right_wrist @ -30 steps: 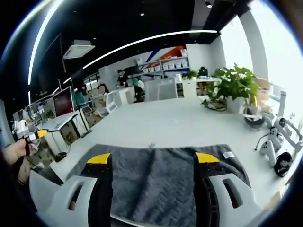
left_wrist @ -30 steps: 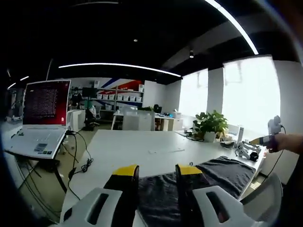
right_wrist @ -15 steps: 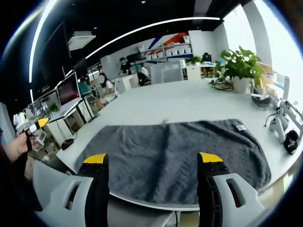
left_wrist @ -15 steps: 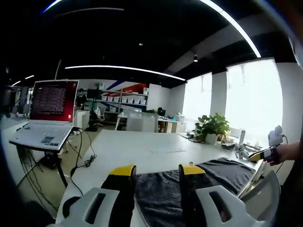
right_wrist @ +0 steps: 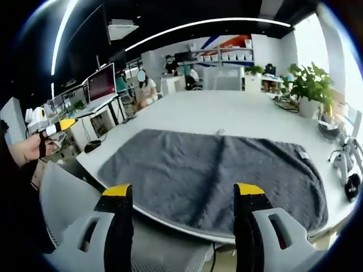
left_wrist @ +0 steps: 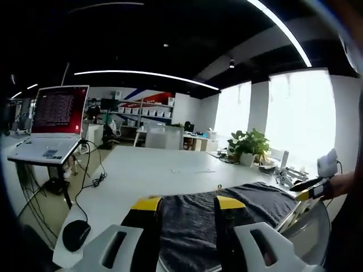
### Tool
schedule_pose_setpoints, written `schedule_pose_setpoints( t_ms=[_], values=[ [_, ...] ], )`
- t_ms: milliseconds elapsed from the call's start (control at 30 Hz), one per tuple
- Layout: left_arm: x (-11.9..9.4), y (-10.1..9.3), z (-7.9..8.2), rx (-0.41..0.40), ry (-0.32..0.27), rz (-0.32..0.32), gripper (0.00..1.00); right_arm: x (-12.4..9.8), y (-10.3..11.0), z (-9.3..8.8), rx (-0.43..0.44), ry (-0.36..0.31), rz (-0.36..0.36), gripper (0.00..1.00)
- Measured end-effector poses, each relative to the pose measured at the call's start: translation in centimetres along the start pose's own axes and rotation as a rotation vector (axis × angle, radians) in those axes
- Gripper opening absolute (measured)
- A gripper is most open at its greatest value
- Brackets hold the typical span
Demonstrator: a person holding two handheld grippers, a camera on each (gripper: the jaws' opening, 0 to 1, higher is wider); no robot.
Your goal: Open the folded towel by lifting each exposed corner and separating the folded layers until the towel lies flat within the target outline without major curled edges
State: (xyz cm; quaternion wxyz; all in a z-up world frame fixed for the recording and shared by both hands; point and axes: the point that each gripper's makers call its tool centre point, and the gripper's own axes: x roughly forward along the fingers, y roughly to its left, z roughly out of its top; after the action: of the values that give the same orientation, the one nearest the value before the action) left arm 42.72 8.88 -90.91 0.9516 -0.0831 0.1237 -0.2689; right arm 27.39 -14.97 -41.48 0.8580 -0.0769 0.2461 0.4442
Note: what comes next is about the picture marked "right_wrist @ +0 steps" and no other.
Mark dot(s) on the dark grey towel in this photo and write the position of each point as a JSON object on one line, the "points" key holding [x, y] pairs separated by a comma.
{"points": [[198, 175]]}

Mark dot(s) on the person's left hand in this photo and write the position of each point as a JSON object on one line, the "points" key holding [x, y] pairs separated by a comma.
{"points": [[28, 150]]}

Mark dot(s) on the white standing desk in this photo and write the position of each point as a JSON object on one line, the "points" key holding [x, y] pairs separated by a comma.
{"points": [[96, 109]]}

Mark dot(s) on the computer monitor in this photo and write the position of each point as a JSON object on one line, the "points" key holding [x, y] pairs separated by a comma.
{"points": [[102, 83]]}

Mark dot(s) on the ceiling light strip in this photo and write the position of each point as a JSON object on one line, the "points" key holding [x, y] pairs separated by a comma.
{"points": [[61, 37], [204, 24]]}

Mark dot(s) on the black round cap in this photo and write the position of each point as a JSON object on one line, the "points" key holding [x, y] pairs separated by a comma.
{"points": [[353, 188]]}

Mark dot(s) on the white handheld controller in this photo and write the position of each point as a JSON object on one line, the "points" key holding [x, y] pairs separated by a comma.
{"points": [[344, 158]]}

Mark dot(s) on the ceiling air conditioner unit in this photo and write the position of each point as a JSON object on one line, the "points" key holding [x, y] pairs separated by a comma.
{"points": [[122, 28]]}

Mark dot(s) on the black and white headset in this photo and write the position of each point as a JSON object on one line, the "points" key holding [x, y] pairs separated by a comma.
{"points": [[328, 129]]}

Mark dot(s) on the small table clip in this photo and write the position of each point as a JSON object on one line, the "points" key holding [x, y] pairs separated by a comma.
{"points": [[220, 131]]}

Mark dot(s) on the green potted plant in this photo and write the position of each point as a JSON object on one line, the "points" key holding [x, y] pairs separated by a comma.
{"points": [[310, 85]]}

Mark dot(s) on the wide window with blinds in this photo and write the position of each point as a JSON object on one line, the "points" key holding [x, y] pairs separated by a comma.
{"points": [[353, 85]]}

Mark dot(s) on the metal shelf rack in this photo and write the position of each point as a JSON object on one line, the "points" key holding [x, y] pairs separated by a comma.
{"points": [[224, 54]]}

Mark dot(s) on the row of white storage bins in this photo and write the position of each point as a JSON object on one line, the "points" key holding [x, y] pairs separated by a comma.
{"points": [[227, 56]]}

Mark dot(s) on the small green plant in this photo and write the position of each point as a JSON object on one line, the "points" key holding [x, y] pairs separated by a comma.
{"points": [[254, 69]]}

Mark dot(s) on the narrow window with blinds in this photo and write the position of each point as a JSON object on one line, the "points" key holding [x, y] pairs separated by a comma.
{"points": [[309, 42]]}

